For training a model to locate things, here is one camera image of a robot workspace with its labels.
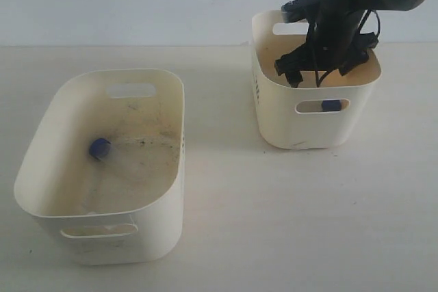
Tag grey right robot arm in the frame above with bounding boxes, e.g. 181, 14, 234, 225
274, 0, 425, 82

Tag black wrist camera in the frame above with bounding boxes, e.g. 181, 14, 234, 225
281, 0, 320, 23

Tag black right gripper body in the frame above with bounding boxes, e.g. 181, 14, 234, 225
274, 0, 377, 73

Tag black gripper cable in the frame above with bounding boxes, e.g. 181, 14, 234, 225
313, 10, 381, 88

